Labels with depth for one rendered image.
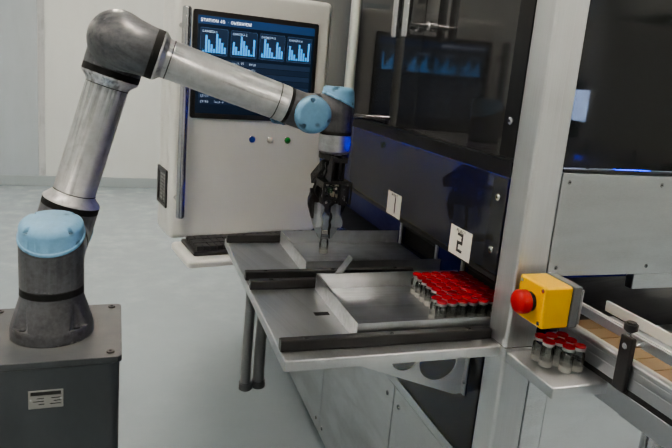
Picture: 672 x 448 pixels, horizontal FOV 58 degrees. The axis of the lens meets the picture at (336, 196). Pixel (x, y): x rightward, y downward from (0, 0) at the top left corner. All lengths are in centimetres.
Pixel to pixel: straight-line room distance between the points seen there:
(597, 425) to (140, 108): 562
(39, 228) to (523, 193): 87
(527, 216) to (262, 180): 106
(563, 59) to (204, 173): 116
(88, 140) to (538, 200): 88
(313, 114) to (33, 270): 60
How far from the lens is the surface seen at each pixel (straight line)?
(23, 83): 649
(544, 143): 108
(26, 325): 130
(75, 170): 135
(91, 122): 133
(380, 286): 136
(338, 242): 167
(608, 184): 118
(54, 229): 123
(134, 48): 118
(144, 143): 648
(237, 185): 192
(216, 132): 187
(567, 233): 115
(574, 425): 135
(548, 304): 105
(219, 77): 120
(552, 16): 107
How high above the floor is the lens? 134
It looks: 12 degrees down
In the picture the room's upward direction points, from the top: 5 degrees clockwise
